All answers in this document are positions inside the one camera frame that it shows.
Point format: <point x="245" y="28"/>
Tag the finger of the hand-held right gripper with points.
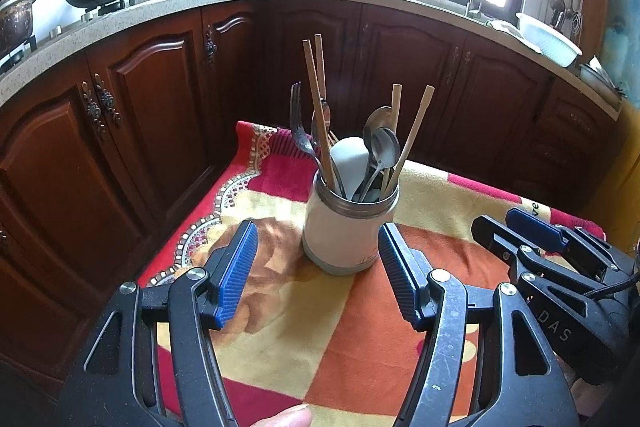
<point x="535" y="229"/>
<point x="492" y="234"/>

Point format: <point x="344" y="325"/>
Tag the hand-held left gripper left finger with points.
<point x="239" y="274"/>

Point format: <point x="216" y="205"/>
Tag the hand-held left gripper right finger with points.
<point x="400" y="282"/>

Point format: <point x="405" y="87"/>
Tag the white insulated steel jar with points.
<point x="340" y="232"/>

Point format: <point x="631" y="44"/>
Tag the wooden chopstick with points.
<point x="415" y="132"/>
<point x="315" y="97"/>
<point x="396" y="99"/>
<point x="320" y="67"/>

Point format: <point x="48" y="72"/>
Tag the white ceramic spoon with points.
<point x="347" y="162"/>

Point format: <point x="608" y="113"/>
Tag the metal spoon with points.
<point x="385" y="149"/>
<point x="375" y="119"/>
<point x="329" y="113"/>

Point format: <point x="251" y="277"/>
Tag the metal fork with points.
<point x="298" y="127"/>

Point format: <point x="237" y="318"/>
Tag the person's left hand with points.
<point x="290" y="417"/>

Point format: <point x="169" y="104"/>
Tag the red and orange printed blanket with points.
<point x="310" y="322"/>

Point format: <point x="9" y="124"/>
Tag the yellow wooden door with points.
<point x="627" y="167"/>

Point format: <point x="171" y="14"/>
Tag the metal bowl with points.
<point x="597" y="77"/>

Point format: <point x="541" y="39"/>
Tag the dark wooden base cabinets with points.
<point x="150" y="107"/>

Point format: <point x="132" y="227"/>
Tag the white plastic basin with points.
<point x="547" y="39"/>

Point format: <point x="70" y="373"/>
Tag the white dishcloth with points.
<point x="502" y="27"/>

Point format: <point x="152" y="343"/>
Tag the steel sink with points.
<point x="440" y="2"/>

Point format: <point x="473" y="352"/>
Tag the speckled stone countertop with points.
<point x="200" y="2"/>

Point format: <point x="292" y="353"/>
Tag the gas stove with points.
<point x="107" y="7"/>

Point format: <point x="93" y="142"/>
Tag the steel pot on stove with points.
<point x="15" y="22"/>

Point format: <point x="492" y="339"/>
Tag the pale blue wall sheet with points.
<point x="622" y="42"/>

